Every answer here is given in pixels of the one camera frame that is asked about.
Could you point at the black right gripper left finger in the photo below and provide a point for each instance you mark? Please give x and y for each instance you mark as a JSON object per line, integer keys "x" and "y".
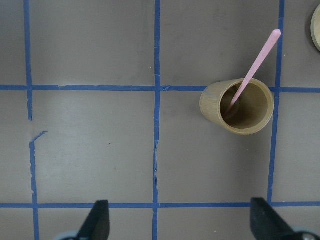
{"x": 97, "y": 224}

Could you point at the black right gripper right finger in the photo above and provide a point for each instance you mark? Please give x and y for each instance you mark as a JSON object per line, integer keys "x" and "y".
{"x": 266, "y": 223}

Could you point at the pink chopstick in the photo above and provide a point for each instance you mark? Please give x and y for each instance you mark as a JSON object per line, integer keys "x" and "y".
{"x": 266, "y": 49}

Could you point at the bamboo cup holder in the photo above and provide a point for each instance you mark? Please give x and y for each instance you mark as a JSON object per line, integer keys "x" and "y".
{"x": 249, "y": 115}

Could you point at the round wooden base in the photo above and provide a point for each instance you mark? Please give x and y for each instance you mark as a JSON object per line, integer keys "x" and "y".
{"x": 315, "y": 28}

